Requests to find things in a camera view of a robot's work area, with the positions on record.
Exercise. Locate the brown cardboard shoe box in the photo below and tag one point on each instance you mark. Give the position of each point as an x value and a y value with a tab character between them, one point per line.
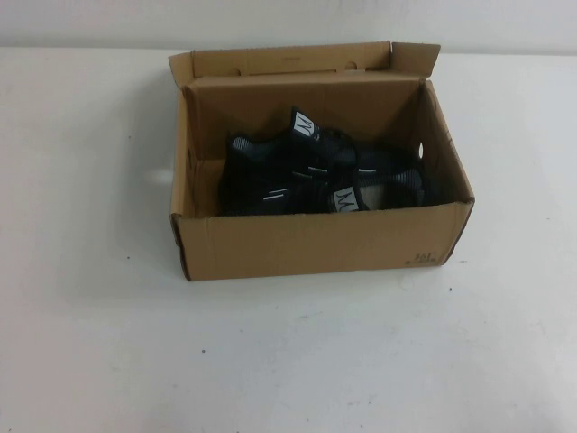
315	248

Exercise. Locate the black mesh sneaker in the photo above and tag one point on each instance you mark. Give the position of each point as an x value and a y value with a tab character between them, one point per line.
261	153
392	185

